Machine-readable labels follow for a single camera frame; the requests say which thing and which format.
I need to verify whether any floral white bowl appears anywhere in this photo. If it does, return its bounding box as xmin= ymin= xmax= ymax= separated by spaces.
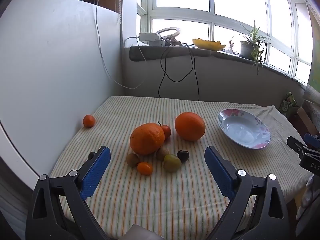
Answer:
xmin=217 ymin=108 xmax=271 ymax=150

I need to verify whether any brown kiwi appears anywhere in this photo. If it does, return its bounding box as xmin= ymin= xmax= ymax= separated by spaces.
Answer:
xmin=156 ymin=147 xmax=169 ymax=161
xmin=126 ymin=153 xmax=140 ymax=168

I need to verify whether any small orange kumquat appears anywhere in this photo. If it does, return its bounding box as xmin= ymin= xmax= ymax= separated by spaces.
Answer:
xmin=137 ymin=162 xmax=153 ymax=176

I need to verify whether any dark purple plum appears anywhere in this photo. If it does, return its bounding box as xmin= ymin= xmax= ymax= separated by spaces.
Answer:
xmin=177 ymin=150 xmax=189 ymax=163

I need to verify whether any large orange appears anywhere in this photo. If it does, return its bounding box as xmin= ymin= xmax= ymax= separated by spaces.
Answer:
xmin=130 ymin=123 xmax=165 ymax=155
xmin=175 ymin=112 xmax=206 ymax=141

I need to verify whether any green plum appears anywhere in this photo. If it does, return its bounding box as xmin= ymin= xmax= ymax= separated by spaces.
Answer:
xmin=163 ymin=154 xmax=182 ymax=173

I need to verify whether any green packet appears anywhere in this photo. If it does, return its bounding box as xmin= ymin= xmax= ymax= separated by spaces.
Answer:
xmin=279 ymin=92 xmax=299 ymax=118

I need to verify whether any striped table cloth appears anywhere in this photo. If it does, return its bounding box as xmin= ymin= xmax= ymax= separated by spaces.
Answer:
xmin=51 ymin=96 xmax=310 ymax=239

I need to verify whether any potted spider plant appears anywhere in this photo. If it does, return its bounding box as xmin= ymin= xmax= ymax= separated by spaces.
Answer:
xmin=240 ymin=20 xmax=271 ymax=74

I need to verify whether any mandarin with stem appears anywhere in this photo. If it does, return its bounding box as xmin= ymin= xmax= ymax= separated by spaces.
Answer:
xmin=157 ymin=121 xmax=171 ymax=140

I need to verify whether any yellow bowl on sill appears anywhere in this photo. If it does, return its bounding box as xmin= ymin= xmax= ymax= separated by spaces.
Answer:
xmin=192 ymin=38 xmax=225 ymax=51

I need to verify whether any grey window sill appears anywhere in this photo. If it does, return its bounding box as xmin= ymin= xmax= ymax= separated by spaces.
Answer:
xmin=128 ymin=43 xmax=311 ymax=88

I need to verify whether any white power strip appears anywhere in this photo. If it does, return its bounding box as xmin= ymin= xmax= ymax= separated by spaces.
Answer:
xmin=138 ymin=33 xmax=166 ymax=47

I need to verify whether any small mandarin by wall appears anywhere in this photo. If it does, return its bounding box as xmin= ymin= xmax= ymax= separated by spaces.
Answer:
xmin=82 ymin=115 xmax=95 ymax=128

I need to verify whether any black cable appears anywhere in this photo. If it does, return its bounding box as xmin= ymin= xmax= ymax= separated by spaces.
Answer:
xmin=158 ymin=42 xmax=201 ymax=101

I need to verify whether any white window frame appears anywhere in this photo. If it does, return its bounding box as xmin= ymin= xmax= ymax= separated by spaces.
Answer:
xmin=136 ymin=0 xmax=313 ymax=84

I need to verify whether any ring light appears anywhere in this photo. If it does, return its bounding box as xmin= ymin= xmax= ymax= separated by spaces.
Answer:
xmin=156 ymin=27 xmax=181 ymax=42

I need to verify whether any white cable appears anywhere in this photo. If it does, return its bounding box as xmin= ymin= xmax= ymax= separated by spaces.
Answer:
xmin=94 ymin=0 xmax=151 ymax=91

